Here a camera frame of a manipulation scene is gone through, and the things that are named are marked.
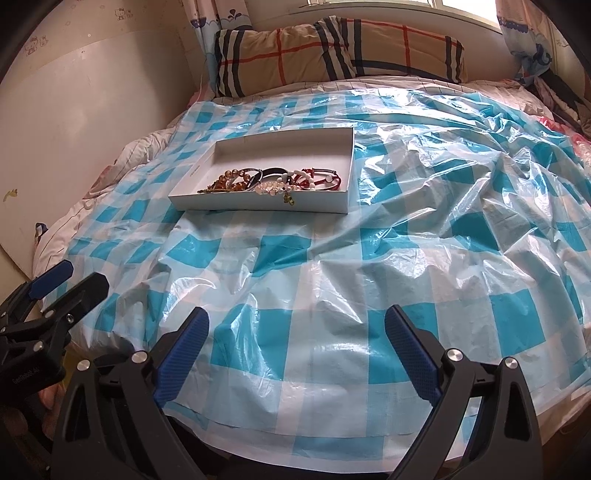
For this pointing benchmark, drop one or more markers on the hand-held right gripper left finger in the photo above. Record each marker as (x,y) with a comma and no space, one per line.
(184,350)

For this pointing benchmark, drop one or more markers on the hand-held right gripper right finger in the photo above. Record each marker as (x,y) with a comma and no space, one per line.
(411,350)

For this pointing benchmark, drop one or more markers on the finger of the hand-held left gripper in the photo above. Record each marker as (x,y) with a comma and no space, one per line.
(51,277)
(87,288)

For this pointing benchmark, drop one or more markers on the dark metal bangle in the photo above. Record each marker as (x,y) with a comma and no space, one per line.
(256,173)

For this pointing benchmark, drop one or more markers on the white shallow cardboard box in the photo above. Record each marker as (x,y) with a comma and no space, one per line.
(277,147)

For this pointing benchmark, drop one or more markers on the person's left hand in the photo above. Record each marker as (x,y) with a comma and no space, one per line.
(23,424)

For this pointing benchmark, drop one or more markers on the blue checked plastic sheet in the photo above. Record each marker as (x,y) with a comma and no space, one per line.
(346,286)

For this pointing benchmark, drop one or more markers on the pile of clothes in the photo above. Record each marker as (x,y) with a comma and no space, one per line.
(563,101)

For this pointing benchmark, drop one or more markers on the tan plaid pillow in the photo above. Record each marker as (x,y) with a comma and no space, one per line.
(295,50)

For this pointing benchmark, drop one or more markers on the window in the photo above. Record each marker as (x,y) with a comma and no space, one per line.
(466,9)

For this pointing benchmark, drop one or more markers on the cartoon cat wall sticker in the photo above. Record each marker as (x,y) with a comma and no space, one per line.
(38,45)
(117,15)

